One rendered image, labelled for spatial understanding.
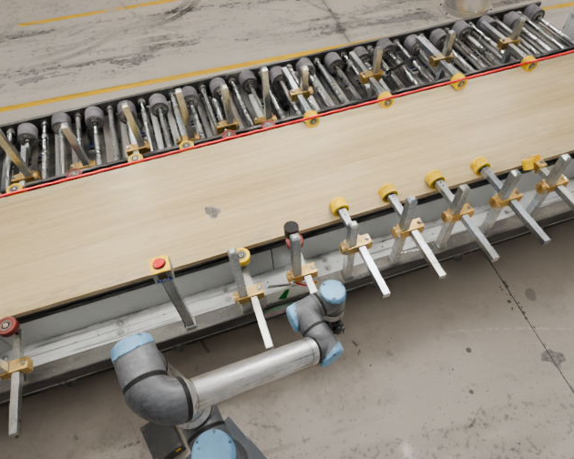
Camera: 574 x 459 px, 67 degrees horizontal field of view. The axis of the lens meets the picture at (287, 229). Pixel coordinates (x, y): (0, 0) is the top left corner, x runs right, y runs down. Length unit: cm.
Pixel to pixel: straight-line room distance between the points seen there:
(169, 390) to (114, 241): 112
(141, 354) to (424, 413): 180
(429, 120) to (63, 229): 199
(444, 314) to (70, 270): 211
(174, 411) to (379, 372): 169
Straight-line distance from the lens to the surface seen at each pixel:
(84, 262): 215
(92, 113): 298
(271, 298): 199
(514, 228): 248
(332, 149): 235
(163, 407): 117
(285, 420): 258
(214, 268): 207
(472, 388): 278
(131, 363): 121
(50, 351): 234
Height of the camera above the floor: 251
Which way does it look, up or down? 54 degrees down
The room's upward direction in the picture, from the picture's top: 4 degrees counter-clockwise
